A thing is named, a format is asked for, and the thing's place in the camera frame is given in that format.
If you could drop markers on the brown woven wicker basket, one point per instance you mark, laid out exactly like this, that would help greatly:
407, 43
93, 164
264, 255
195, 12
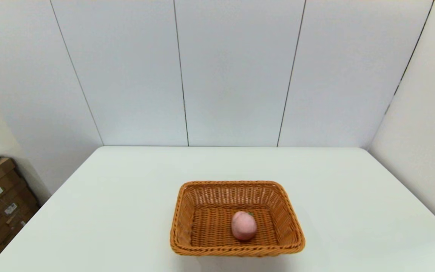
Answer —
206, 226

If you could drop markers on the pink peach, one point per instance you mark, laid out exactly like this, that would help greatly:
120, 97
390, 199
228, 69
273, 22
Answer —
244, 226

